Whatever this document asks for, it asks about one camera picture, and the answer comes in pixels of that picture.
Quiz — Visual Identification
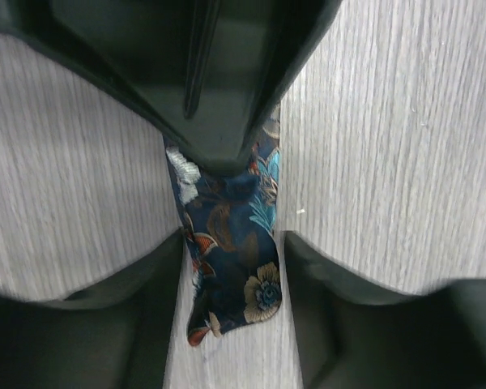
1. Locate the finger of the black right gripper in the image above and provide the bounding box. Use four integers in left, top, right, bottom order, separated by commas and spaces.
0, 0, 340, 175

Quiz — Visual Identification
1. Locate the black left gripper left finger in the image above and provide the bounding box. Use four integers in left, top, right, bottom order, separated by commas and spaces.
0, 232, 184, 388

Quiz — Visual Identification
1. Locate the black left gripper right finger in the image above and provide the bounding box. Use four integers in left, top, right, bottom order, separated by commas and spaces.
283, 231, 486, 388

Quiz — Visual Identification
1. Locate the navy floral silk tie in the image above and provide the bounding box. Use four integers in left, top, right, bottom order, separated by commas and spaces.
164, 106, 282, 347

